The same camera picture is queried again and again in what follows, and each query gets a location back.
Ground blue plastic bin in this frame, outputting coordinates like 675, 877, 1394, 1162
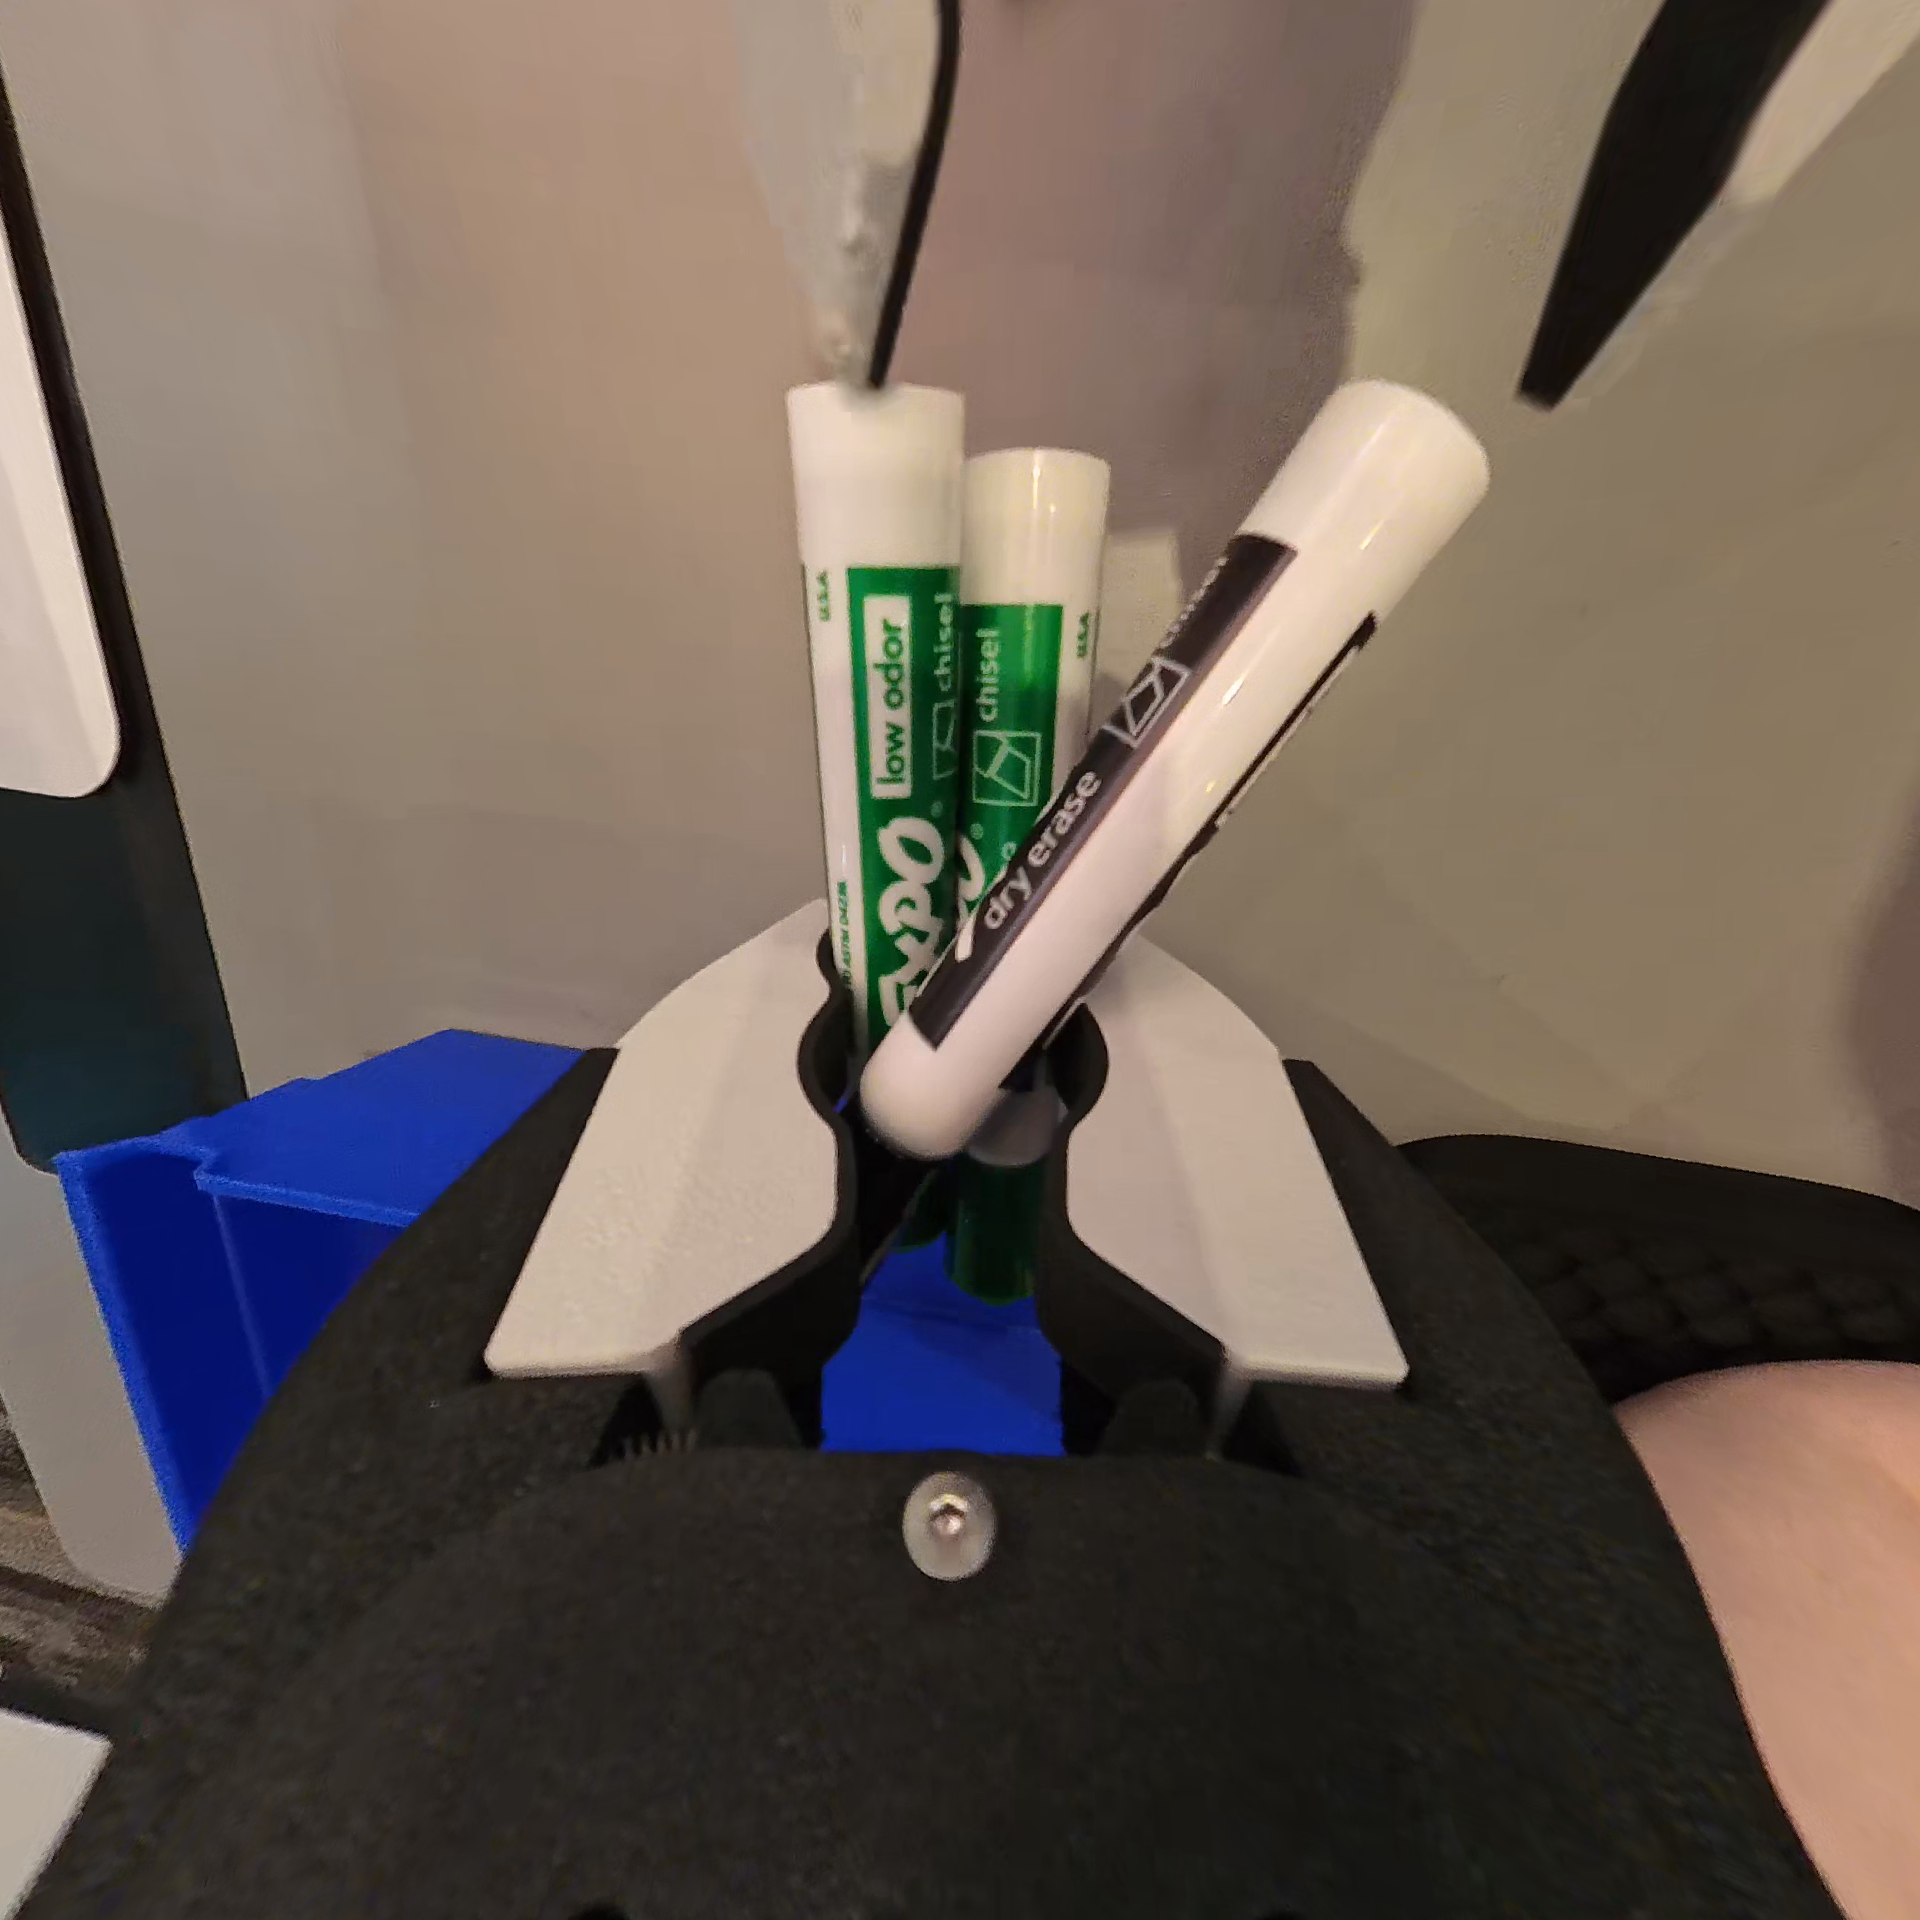
58, 1027, 1068, 1554

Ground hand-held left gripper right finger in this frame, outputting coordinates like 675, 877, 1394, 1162
1039, 938, 1413, 1453

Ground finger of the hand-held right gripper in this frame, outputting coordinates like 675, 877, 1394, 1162
732, 0, 965, 400
1516, 0, 1920, 412

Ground black chair armrest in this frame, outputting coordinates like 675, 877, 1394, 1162
1394, 1131, 1920, 1403

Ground white panel with black frame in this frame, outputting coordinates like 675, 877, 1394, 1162
0, 59, 250, 1172

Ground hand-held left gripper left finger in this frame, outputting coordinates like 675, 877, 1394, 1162
482, 897, 864, 1450

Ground person's left forearm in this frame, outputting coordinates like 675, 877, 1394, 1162
1616, 1352, 1920, 1920

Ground green dry erase marker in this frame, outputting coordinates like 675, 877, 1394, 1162
960, 448, 1116, 1305
784, 377, 966, 1248

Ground black dry erase marker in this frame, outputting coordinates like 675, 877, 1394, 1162
858, 379, 1490, 1162

